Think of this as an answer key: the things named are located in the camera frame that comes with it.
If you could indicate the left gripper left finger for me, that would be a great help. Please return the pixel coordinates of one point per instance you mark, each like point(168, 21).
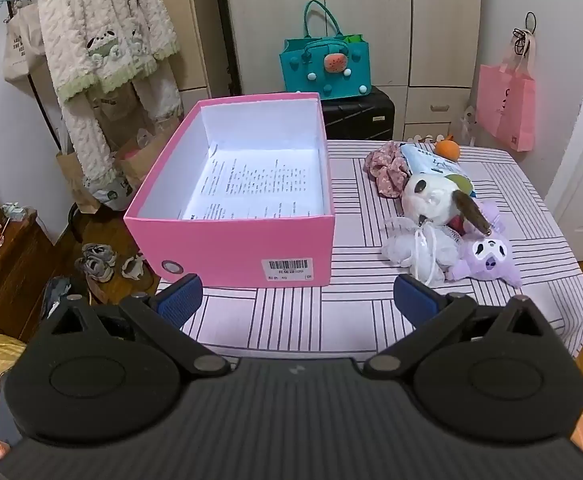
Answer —
point(161, 317)

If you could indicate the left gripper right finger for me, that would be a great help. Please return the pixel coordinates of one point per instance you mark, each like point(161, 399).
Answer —
point(435, 319)

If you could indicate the white mesh bath sponge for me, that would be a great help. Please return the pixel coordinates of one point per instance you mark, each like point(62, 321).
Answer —
point(426, 252)

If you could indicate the purple plush toy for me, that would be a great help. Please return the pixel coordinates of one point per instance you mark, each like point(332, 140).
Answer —
point(485, 257)

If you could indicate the white brown plush dog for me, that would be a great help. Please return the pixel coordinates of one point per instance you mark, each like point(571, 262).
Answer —
point(435, 199)

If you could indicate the blue wet wipes pack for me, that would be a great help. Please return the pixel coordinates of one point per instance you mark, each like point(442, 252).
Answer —
point(420, 161)

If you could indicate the pink floral scrunchie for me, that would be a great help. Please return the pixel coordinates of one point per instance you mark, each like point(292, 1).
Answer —
point(387, 168)

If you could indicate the orange makeup sponge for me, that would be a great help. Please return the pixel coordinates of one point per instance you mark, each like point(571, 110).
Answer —
point(448, 148)

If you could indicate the striped pink tablecloth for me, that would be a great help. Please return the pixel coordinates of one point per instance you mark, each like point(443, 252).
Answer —
point(355, 315)

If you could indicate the grey sandals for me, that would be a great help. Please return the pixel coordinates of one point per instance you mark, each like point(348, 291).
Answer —
point(100, 262)

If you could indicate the pink cardboard box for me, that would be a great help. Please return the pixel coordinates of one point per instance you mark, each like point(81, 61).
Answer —
point(284, 252)

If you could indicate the printed paper sheet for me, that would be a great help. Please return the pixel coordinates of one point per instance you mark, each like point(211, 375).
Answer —
point(258, 184)

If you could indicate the wooden side cabinet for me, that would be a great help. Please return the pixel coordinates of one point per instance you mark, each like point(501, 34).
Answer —
point(27, 261)

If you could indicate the black suitcase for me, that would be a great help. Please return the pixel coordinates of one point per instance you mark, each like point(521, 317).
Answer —
point(369, 117)

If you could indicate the pink paper bag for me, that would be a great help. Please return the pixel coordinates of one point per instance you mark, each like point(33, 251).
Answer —
point(506, 95)

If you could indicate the teal felt handbag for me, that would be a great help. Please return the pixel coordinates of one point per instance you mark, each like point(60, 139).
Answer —
point(335, 67)

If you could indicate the canvas tote bag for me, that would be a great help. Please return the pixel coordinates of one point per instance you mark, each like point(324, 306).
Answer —
point(24, 48)

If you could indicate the cream fleece jacket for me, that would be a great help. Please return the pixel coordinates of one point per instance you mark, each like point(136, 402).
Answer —
point(94, 48)

